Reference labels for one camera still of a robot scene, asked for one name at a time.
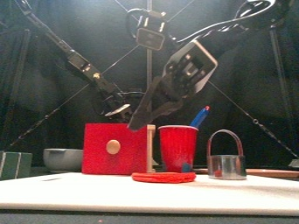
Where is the red-fronted wooden drawer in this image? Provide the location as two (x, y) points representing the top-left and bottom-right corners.
(80, 122), (150, 176)

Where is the wooden drawer box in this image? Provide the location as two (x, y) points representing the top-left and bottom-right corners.
(146, 123), (158, 173)

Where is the grey bowl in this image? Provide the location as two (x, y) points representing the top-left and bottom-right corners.
(42, 148), (86, 173)

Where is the red dough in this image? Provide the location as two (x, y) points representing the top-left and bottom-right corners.
(131, 171), (198, 184)

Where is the blue tool with red tip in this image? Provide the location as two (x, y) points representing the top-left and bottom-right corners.
(190, 105), (211, 130)

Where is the red plastic cup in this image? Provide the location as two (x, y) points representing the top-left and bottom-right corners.
(157, 124), (201, 173)

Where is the white cutting board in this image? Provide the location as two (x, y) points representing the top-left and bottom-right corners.
(0, 171), (299, 217)

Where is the green striped block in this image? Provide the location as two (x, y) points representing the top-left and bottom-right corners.
(0, 150), (34, 181)

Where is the black frame post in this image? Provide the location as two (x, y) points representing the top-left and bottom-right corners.
(145, 0), (155, 116)

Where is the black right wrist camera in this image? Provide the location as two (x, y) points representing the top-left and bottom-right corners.
(134, 10), (169, 52)

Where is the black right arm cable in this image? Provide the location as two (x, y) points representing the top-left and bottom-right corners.
(171, 0), (282, 45)

